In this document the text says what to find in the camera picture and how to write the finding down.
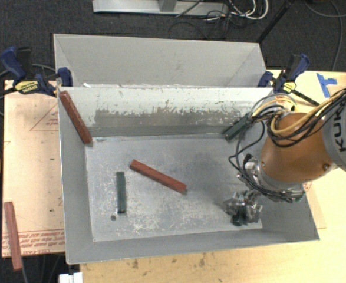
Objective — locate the brown cardboard board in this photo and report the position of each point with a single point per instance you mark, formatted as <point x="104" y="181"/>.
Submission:
<point x="32" y="164"/>

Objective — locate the black cylinder on white bracket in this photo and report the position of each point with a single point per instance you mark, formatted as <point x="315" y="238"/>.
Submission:
<point x="250" y="164"/>

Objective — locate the dark green flat block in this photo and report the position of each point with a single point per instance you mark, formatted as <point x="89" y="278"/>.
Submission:
<point x="235" y="128"/>
<point x="121" y="192"/>

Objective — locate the grey metal bin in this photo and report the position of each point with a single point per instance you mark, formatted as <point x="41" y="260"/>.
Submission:
<point x="161" y="164"/>

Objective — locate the red-brown flat block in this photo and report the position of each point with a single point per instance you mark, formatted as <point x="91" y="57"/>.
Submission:
<point x="75" y="117"/>
<point x="13" y="236"/>
<point x="158" y="176"/>

